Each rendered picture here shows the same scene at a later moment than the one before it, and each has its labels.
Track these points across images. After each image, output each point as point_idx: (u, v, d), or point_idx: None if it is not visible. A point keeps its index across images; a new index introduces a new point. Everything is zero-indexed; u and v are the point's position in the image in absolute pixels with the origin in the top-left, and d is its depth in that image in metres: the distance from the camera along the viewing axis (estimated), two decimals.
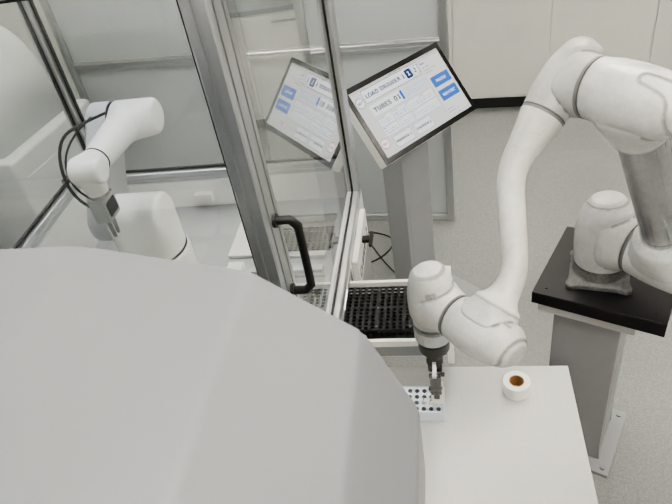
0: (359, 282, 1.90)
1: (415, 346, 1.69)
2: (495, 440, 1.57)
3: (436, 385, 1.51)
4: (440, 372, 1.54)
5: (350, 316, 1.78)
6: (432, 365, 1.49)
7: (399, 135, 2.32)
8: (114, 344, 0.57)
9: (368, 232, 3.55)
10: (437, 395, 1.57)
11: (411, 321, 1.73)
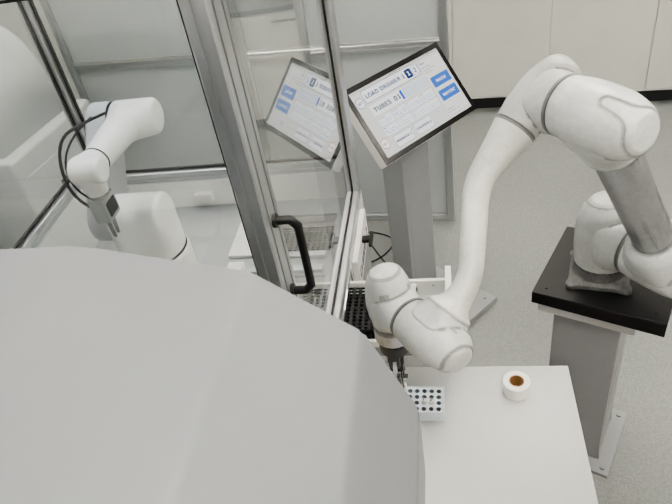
0: (359, 282, 1.90)
1: None
2: (495, 440, 1.57)
3: None
4: (402, 371, 1.56)
5: (350, 316, 1.78)
6: (393, 365, 1.51)
7: (399, 135, 2.32)
8: (114, 344, 0.57)
9: (368, 232, 3.55)
10: None
11: None
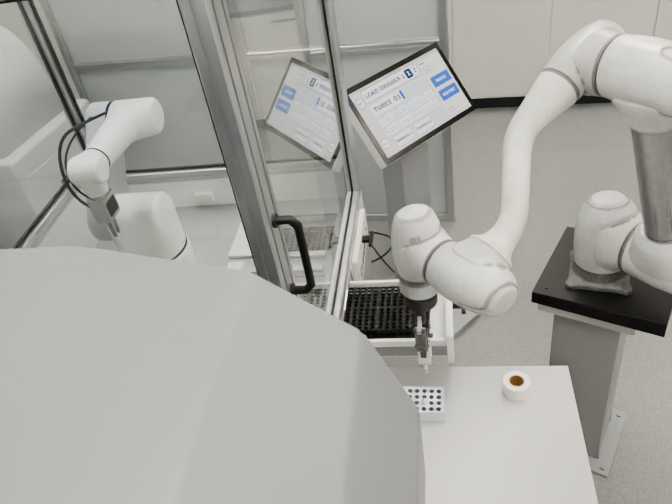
0: (359, 282, 1.90)
1: (415, 346, 1.69)
2: (495, 440, 1.57)
3: (421, 341, 1.42)
4: (427, 328, 1.45)
5: (350, 316, 1.78)
6: (417, 320, 1.39)
7: (399, 135, 2.32)
8: (114, 344, 0.57)
9: (368, 232, 3.55)
10: (424, 353, 1.48)
11: (411, 321, 1.73)
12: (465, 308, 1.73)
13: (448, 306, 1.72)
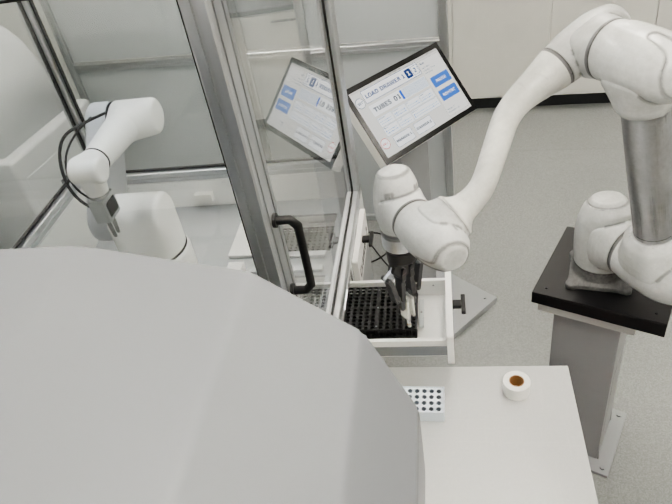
0: (359, 282, 1.90)
1: (415, 346, 1.69)
2: (495, 440, 1.57)
3: (390, 291, 1.56)
4: (404, 284, 1.56)
5: (350, 316, 1.78)
6: (389, 270, 1.53)
7: (399, 135, 2.32)
8: (114, 344, 0.57)
9: (368, 232, 3.55)
10: (400, 305, 1.61)
11: (411, 321, 1.73)
12: (465, 308, 1.73)
13: (448, 306, 1.72)
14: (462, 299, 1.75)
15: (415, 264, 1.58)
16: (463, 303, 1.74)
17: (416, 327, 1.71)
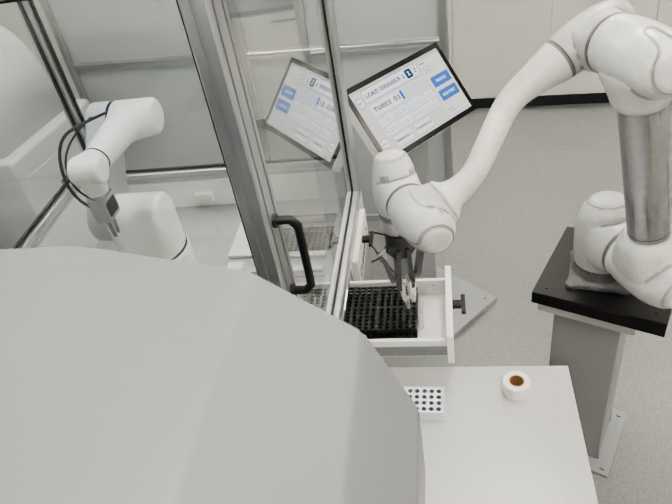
0: (359, 282, 1.90)
1: (415, 346, 1.69)
2: (495, 440, 1.57)
3: (385, 269, 1.63)
4: (399, 266, 1.62)
5: (350, 316, 1.78)
6: (385, 249, 1.60)
7: (399, 135, 2.32)
8: (114, 344, 0.57)
9: (368, 232, 3.55)
10: (397, 285, 1.67)
11: (411, 321, 1.73)
12: (465, 308, 1.73)
13: (448, 306, 1.72)
14: (462, 299, 1.75)
15: (417, 250, 1.62)
16: (463, 303, 1.74)
17: (416, 327, 1.71)
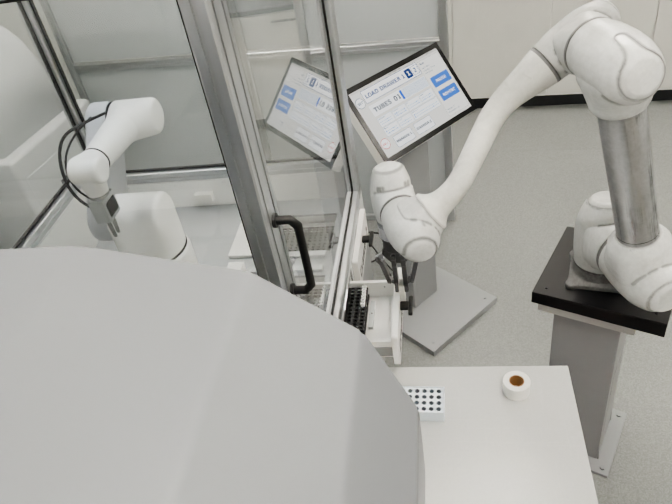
0: None
1: None
2: (495, 440, 1.57)
3: (416, 266, 1.73)
4: None
5: None
6: None
7: (399, 135, 2.32)
8: (114, 344, 0.57)
9: (368, 232, 3.55)
10: (408, 284, 1.77)
11: (359, 322, 1.76)
12: (412, 309, 1.75)
13: (395, 307, 1.74)
14: (410, 301, 1.78)
15: (383, 262, 1.72)
16: (410, 304, 1.77)
17: (363, 328, 1.74)
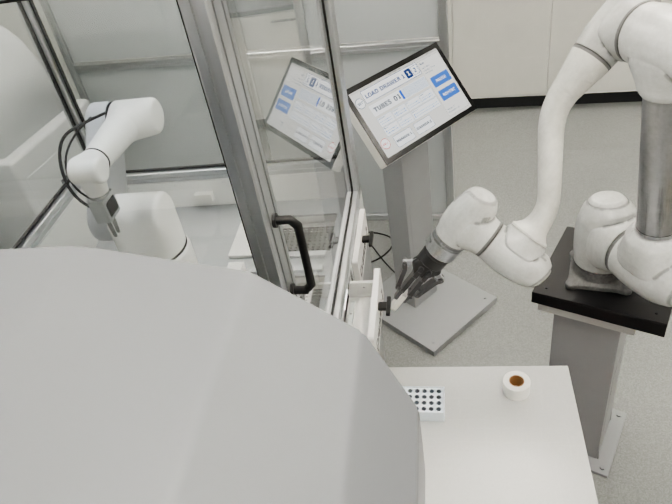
0: None
1: None
2: (495, 440, 1.57)
3: (429, 286, 1.72)
4: (419, 277, 1.72)
5: None
6: (439, 273, 1.68)
7: (399, 135, 2.32)
8: (114, 344, 0.57)
9: (368, 232, 3.55)
10: (408, 297, 1.76)
11: None
12: (389, 310, 1.76)
13: (372, 308, 1.75)
14: (388, 301, 1.79)
15: (406, 268, 1.69)
16: (388, 305, 1.78)
17: None
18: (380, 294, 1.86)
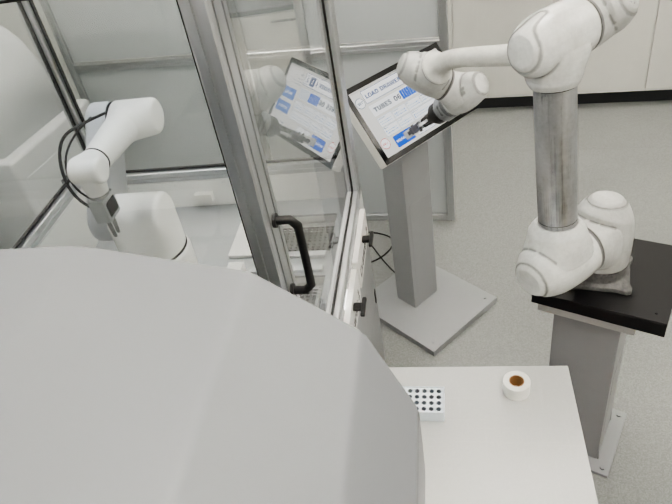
0: None
1: None
2: (495, 440, 1.57)
3: None
4: None
5: None
6: None
7: (399, 135, 2.32)
8: (114, 344, 0.57)
9: (368, 232, 3.55)
10: None
11: None
12: (364, 311, 1.78)
13: (347, 309, 1.77)
14: (363, 302, 1.80)
15: None
16: (363, 306, 1.79)
17: None
18: (356, 295, 1.88)
